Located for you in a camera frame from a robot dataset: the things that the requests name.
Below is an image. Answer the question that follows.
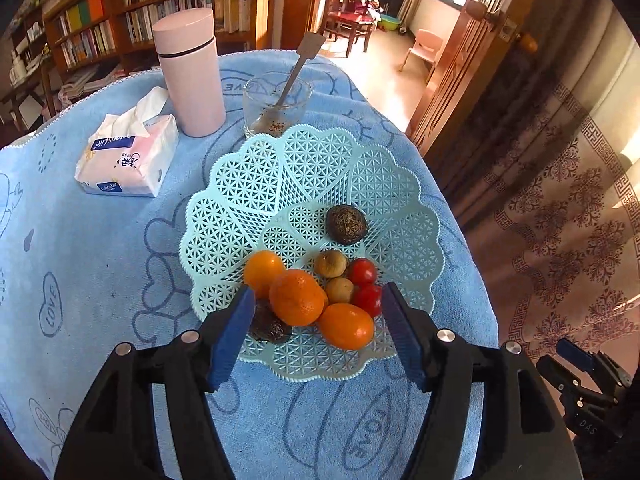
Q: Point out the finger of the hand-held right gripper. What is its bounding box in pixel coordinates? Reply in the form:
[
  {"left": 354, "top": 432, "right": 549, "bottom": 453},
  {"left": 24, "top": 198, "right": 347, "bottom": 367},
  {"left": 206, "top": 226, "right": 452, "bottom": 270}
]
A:
[
  {"left": 555, "top": 338, "right": 597, "bottom": 374},
  {"left": 536, "top": 355, "right": 585, "bottom": 397}
]

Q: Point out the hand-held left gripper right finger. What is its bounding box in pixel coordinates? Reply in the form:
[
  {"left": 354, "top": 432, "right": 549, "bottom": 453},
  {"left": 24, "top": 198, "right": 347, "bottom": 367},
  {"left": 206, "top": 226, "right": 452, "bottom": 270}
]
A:
[{"left": 381, "top": 281, "right": 583, "bottom": 480}]

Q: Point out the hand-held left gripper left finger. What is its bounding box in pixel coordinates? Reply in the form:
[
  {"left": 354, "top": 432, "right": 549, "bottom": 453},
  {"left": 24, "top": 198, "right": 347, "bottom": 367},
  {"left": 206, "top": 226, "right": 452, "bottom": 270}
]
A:
[{"left": 54, "top": 285, "right": 257, "bottom": 480}]

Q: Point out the dark brown round fruit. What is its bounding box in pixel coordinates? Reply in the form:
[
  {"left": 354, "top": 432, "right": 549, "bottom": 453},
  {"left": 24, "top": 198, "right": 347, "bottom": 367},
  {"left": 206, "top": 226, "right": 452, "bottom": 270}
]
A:
[
  {"left": 326, "top": 205, "right": 369, "bottom": 246},
  {"left": 248, "top": 300, "right": 293, "bottom": 345}
]

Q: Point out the red cherry tomato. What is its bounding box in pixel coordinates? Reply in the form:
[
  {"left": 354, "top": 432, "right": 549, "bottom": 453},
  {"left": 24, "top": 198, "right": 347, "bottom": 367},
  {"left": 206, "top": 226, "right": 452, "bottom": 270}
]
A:
[
  {"left": 351, "top": 284, "right": 383, "bottom": 319},
  {"left": 347, "top": 258, "right": 378, "bottom": 287}
]

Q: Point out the small orange mandarin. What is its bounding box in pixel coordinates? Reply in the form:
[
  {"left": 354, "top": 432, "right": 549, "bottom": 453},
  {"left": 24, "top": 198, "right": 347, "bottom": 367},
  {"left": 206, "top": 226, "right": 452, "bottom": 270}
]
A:
[
  {"left": 243, "top": 251, "right": 287, "bottom": 300},
  {"left": 269, "top": 269, "right": 328, "bottom": 327}
]

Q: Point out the small tan longan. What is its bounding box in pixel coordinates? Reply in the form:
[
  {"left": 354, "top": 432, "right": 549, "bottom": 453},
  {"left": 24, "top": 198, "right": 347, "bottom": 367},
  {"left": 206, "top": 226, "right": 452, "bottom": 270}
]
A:
[
  {"left": 325, "top": 276, "right": 356, "bottom": 305},
  {"left": 314, "top": 250, "right": 348, "bottom": 279}
]

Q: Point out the light teal lattice plastic basket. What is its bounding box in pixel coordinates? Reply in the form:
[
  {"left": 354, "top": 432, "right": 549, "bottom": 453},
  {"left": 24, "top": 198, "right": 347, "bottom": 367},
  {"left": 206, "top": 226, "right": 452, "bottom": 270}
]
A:
[{"left": 179, "top": 124, "right": 446, "bottom": 383}]

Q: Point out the oval orange kumquat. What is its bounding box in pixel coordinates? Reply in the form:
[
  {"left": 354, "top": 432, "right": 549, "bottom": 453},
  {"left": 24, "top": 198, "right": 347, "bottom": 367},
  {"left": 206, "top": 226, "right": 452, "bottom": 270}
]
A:
[{"left": 317, "top": 303, "right": 376, "bottom": 351}]

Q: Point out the patterned beige curtain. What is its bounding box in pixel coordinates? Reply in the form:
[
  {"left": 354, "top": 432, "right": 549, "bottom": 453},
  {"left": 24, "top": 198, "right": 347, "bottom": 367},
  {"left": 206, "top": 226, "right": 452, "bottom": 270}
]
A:
[{"left": 450, "top": 10, "right": 640, "bottom": 376}]

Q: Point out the blue printed towel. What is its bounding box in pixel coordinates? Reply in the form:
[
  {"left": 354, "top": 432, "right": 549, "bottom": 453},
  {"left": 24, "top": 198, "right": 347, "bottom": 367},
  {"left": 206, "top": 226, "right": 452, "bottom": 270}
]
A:
[{"left": 0, "top": 50, "right": 501, "bottom": 480}]

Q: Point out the white and pink tissue pack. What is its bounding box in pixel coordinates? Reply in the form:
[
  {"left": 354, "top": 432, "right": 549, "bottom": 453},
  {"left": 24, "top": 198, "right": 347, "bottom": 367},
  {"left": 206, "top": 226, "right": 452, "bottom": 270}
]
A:
[{"left": 75, "top": 86, "right": 180, "bottom": 197}]

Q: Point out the clear drinking glass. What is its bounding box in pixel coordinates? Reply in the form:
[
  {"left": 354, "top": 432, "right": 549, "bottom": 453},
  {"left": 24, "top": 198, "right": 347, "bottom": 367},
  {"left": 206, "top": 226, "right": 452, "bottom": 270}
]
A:
[{"left": 242, "top": 72, "right": 313, "bottom": 141}]

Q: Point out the pink thermos bottle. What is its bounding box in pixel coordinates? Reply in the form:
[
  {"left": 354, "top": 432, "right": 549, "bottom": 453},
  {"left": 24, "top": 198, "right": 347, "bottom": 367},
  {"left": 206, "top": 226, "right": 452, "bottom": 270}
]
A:
[{"left": 152, "top": 7, "right": 227, "bottom": 138}]

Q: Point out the brown wooden door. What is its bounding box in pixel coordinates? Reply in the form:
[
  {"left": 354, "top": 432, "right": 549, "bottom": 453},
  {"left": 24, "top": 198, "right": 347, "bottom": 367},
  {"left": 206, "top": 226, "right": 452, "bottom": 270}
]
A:
[{"left": 407, "top": 0, "right": 543, "bottom": 161}]

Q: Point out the stack of magazines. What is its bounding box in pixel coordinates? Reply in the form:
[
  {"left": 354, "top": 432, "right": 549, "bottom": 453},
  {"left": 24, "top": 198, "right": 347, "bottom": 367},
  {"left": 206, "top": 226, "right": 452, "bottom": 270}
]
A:
[{"left": 57, "top": 62, "right": 124, "bottom": 106}]

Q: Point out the small pink plastic chair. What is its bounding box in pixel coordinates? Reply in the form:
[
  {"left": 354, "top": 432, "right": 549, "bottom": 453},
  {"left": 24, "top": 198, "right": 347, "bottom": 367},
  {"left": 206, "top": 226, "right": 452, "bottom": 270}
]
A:
[{"left": 400, "top": 29, "right": 443, "bottom": 83}]

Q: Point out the metal spoon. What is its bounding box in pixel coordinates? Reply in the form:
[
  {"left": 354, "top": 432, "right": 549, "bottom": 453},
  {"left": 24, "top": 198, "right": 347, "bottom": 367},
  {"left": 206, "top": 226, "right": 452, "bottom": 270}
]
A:
[{"left": 250, "top": 31, "right": 327, "bottom": 133}]

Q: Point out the red wooden chair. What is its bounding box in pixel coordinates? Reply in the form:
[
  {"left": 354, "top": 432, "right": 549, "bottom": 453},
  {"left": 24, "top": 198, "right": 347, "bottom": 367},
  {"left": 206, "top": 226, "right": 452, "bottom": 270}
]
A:
[{"left": 320, "top": 0, "right": 382, "bottom": 59}]

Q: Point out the small dark wooden shelf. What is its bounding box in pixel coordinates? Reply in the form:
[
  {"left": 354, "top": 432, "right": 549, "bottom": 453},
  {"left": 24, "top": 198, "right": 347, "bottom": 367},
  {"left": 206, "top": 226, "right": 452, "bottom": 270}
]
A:
[{"left": 0, "top": 10, "right": 57, "bottom": 128}]

